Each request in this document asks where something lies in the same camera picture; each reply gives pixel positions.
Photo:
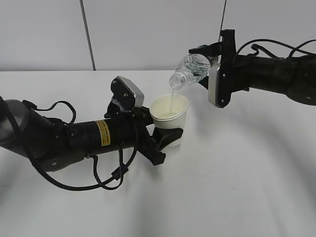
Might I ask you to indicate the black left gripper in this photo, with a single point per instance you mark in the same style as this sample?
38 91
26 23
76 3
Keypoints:
130 127

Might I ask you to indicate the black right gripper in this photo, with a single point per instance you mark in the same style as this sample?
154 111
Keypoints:
228 81

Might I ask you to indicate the clear green-label water bottle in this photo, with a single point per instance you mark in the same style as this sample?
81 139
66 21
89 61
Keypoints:
192 69

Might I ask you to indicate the white paper cup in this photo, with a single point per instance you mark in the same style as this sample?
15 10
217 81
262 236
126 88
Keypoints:
169 111

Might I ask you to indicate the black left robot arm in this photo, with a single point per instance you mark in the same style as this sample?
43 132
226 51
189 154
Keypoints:
56 144

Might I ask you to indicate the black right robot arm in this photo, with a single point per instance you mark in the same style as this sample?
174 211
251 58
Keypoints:
252 66

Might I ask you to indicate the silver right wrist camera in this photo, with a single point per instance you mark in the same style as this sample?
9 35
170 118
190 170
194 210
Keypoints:
213 85

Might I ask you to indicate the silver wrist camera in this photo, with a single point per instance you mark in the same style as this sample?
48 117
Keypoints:
213 85
126 94

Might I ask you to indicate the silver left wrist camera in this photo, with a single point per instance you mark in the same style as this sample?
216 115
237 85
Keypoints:
126 94

